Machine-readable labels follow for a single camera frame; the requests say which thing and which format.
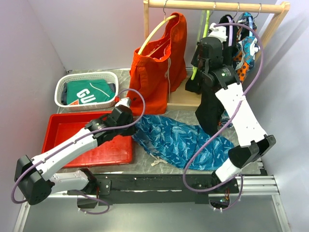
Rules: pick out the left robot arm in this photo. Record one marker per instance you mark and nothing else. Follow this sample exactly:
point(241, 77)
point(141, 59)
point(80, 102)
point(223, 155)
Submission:
point(38, 177)

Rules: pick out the purple hanger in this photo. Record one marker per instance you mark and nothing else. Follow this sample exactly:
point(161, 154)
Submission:
point(231, 31)

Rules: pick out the red plastic tray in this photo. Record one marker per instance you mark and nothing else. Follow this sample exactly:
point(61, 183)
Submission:
point(63, 126)

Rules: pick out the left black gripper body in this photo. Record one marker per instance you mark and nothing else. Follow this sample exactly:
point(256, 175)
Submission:
point(126, 132)

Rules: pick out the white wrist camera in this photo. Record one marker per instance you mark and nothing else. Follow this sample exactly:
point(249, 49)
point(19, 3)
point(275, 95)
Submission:
point(218, 32)
point(124, 102)

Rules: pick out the orange blue patterned shorts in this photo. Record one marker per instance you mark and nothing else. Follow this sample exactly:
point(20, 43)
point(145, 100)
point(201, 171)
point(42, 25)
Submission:
point(241, 55)

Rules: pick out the green hanger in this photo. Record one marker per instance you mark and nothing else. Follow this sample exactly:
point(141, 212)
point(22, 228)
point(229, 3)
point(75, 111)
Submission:
point(204, 24)

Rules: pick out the green folded shirt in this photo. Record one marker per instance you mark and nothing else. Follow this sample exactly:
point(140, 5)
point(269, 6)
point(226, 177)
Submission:
point(87, 91)

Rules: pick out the wooden clothes rack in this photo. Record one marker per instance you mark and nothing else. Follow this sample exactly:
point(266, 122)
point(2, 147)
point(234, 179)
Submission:
point(185, 100)

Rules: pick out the black shorts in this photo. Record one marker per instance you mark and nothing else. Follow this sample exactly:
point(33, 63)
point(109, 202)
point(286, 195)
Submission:
point(207, 84)

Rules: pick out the white plastic basket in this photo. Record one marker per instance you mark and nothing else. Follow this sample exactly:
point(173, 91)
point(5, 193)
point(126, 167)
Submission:
point(109, 77)

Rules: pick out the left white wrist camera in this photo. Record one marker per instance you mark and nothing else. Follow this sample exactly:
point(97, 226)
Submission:
point(124, 102)

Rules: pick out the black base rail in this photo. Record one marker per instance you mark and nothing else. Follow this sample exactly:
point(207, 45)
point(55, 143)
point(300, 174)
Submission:
point(150, 188)

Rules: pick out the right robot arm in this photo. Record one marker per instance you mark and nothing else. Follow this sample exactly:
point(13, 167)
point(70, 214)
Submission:
point(221, 90)

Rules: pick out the yellow hanger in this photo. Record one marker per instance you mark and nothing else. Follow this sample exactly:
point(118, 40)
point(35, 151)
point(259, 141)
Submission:
point(153, 32)

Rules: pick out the light blue hanger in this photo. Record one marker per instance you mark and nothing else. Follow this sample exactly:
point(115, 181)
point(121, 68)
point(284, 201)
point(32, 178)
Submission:
point(248, 20)

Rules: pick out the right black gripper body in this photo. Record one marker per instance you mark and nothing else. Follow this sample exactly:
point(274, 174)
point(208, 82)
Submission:
point(196, 61)

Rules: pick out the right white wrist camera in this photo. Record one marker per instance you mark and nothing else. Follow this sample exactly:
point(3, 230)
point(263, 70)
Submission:
point(218, 32)

